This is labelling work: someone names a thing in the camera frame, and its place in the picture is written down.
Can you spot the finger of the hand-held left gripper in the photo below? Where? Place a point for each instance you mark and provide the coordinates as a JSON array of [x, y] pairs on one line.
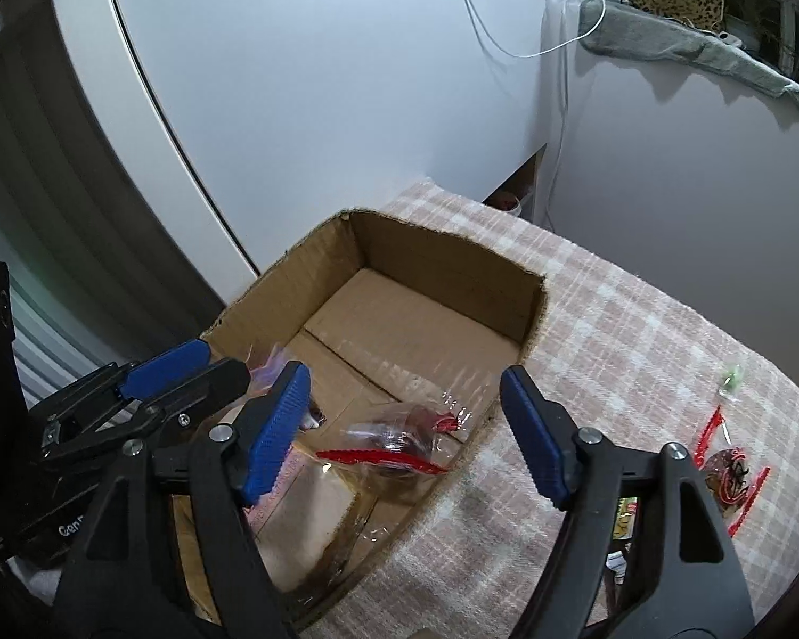
[[200, 389], [166, 366]]

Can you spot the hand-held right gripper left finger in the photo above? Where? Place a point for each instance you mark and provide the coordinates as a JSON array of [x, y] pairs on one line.
[[276, 436]]

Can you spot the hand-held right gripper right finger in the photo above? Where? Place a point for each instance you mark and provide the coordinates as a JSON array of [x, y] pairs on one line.
[[532, 439]]

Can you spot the cardboard box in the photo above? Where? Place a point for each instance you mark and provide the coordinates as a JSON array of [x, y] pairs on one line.
[[439, 279]]

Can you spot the clear red-edged snack packet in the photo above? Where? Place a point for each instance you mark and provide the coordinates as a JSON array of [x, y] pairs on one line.
[[386, 442], [726, 472]]

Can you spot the clear plastic packet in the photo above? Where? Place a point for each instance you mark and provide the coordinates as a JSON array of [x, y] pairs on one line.
[[346, 532]]

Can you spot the colourful snack packet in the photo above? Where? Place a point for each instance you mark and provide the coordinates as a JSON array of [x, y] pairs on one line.
[[622, 522]]

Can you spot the pink checked tablecloth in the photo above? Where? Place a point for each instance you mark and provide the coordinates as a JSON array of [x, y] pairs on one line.
[[606, 319]]

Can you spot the grey ribbed panel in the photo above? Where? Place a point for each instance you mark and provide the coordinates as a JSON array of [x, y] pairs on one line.
[[73, 213]]

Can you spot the green wrapped candy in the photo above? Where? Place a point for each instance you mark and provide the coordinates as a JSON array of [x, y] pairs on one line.
[[731, 376]]

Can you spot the shoe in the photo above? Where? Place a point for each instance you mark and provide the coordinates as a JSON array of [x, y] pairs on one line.
[[506, 202]]

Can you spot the white wardrobe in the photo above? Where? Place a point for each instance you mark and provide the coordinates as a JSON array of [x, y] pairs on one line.
[[306, 80]]

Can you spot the grey cloth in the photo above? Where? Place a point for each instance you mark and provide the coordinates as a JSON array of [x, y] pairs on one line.
[[672, 40]]

